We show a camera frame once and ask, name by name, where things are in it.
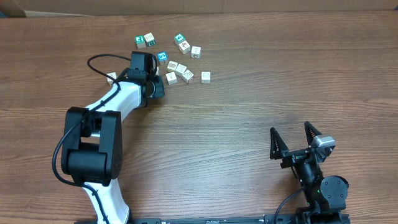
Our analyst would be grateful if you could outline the wooden block red drawing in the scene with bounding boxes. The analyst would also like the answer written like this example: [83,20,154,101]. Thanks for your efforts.
[178,40,191,54]

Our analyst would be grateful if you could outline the wooden block bulb drawing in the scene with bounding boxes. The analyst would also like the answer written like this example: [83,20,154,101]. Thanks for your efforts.
[165,72,177,85]

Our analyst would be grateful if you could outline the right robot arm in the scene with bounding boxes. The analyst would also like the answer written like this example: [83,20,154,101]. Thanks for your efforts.
[270,121,350,224]

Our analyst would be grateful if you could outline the plain wooden block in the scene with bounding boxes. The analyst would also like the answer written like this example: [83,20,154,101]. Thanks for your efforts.
[175,64,187,77]

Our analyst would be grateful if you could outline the wooden block red side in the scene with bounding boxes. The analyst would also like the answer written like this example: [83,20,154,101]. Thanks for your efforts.
[191,46,201,59]

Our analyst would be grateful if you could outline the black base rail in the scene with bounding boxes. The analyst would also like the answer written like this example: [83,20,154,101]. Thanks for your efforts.
[74,213,351,224]

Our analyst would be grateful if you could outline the green number four block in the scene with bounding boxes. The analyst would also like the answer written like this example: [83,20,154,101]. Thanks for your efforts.
[174,33,186,45]

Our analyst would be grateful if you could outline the wooden letter A block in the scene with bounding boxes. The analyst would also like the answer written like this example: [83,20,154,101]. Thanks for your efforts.
[107,72,118,86]

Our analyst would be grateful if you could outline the wooden block green side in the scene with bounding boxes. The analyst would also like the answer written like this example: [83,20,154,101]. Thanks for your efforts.
[144,32,156,47]

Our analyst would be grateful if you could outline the wooden block red edge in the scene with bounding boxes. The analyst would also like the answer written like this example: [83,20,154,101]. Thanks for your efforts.
[182,70,195,83]

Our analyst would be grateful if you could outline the wooden block rightmost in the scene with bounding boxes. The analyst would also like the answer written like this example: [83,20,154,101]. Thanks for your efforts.
[201,72,211,83]

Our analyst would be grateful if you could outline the cardboard sheet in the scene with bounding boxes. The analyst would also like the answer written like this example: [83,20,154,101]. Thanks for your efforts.
[1,0,397,17]

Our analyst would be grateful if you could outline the wooden block brown drawing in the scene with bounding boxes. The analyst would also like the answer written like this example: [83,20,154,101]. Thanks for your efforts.
[167,61,178,72]

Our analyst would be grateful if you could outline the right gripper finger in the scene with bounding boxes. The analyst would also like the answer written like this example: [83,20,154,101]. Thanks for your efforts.
[270,127,289,159]
[304,121,322,146]

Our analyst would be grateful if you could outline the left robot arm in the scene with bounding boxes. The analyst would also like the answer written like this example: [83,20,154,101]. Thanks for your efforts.
[52,51,165,223]

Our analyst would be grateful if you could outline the blue number five block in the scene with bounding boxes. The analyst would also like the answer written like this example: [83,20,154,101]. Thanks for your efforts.
[157,52,169,65]

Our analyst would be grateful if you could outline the green top wooden block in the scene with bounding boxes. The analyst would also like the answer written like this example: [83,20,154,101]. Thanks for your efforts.
[135,35,146,49]

